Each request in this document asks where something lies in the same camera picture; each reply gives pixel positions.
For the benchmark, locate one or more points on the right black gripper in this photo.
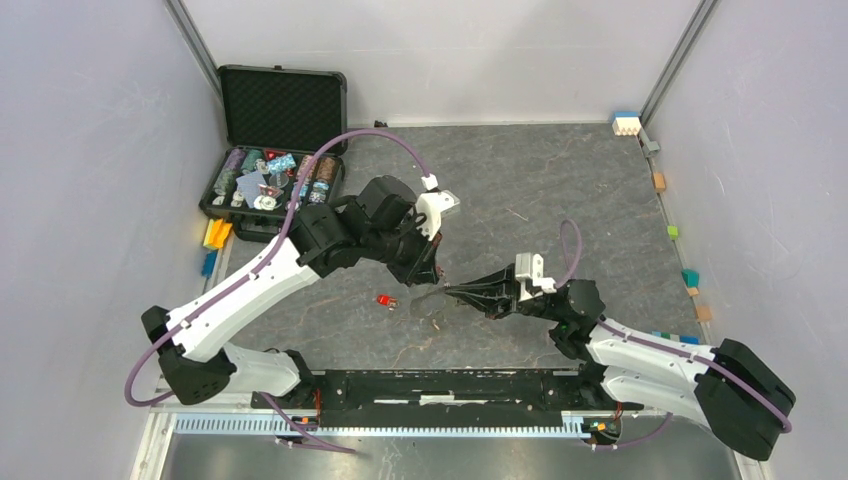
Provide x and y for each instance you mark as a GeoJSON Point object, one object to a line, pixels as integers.
{"type": "Point", "coordinates": [495, 294]}

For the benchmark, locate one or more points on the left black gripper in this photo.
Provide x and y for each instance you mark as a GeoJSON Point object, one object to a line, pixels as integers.
{"type": "Point", "coordinates": [423, 267]}

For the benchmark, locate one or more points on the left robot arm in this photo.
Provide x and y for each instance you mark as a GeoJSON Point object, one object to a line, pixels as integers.
{"type": "Point", "coordinates": [386, 222]}

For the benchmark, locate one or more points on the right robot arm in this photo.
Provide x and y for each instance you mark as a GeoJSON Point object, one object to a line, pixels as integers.
{"type": "Point", "coordinates": [727, 389]}

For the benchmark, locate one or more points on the small red tag key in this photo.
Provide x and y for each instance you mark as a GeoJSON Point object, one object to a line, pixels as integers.
{"type": "Point", "coordinates": [387, 301]}

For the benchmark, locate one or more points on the blue green lego stack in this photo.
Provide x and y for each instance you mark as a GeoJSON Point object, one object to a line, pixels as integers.
{"type": "Point", "coordinates": [685, 339]}

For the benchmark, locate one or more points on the teal cube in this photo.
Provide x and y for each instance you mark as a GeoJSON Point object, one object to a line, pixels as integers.
{"type": "Point", "coordinates": [690, 277]}

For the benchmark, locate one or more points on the orange wooden cube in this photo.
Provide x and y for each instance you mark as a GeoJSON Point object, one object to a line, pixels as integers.
{"type": "Point", "coordinates": [659, 182]}

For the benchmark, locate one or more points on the yellow orange toy block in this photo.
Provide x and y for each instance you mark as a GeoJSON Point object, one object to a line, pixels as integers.
{"type": "Point", "coordinates": [216, 234]}

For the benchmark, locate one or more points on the black poker chip case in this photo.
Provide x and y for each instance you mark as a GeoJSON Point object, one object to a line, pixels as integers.
{"type": "Point", "coordinates": [275, 119]}

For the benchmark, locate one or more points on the tan wooden cube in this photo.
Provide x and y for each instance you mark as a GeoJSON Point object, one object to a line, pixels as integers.
{"type": "Point", "coordinates": [703, 313]}

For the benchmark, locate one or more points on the grey block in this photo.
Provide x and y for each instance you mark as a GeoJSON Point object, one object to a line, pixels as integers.
{"type": "Point", "coordinates": [650, 148]}

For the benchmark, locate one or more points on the white blue toy block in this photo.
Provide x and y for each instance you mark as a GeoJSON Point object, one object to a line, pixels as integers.
{"type": "Point", "coordinates": [626, 123]}

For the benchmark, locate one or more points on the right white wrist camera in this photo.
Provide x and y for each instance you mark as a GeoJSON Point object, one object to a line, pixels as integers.
{"type": "Point", "coordinates": [529, 275]}

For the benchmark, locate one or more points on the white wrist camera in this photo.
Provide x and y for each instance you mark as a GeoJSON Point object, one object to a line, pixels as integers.
{"type": "Point", "coordinates": [434, 204]}
{"type": "Point", "coordinates": [529, 275]}

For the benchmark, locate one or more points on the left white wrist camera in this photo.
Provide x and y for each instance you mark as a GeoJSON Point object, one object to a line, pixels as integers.
{"type": "Point", "coordinates": [434, 204]}

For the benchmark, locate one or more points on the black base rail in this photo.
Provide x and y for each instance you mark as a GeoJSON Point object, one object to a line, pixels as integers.
{"type": "Point", "coordinates": [447, 398]}

